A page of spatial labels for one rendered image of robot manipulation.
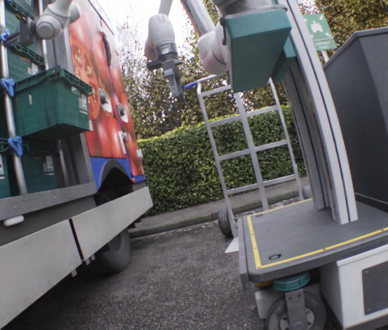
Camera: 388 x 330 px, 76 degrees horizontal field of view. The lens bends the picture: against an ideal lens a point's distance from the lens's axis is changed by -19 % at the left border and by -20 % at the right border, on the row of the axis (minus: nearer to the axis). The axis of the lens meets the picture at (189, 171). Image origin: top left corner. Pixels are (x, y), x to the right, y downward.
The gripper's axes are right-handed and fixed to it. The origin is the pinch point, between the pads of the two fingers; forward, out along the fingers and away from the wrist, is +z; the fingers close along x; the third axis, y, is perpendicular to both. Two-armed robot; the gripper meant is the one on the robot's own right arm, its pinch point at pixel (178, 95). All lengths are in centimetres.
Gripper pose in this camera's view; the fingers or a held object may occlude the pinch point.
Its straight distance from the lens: 118.4
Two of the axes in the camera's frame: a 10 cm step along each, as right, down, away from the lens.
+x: 1.5, -0.5, 9.9
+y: 9.6, -2.4, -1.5
